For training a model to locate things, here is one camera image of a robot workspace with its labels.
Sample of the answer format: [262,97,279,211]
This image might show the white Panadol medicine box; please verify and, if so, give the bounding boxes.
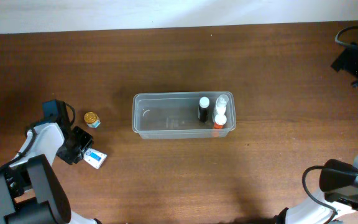
[83,148,107,169]

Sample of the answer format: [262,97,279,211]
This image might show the dark bottle white cap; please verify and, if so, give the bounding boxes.
[198,96,210,123]

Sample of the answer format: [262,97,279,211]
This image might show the white spray bottle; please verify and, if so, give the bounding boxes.
[213,95,229,118]

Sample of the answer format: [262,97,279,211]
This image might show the orange tube white cap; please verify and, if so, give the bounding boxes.
[212,114,227,138]

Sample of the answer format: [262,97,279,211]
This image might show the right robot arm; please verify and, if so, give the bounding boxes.
[273,43,358,223]

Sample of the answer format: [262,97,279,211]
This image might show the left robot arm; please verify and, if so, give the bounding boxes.
[0,100,107,224]

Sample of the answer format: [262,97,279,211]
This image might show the clear plastic container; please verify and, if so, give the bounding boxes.
[132,91,236,139]

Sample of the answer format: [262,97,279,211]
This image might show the small gold-lid jar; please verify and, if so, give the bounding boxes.
[84,111,101,128]

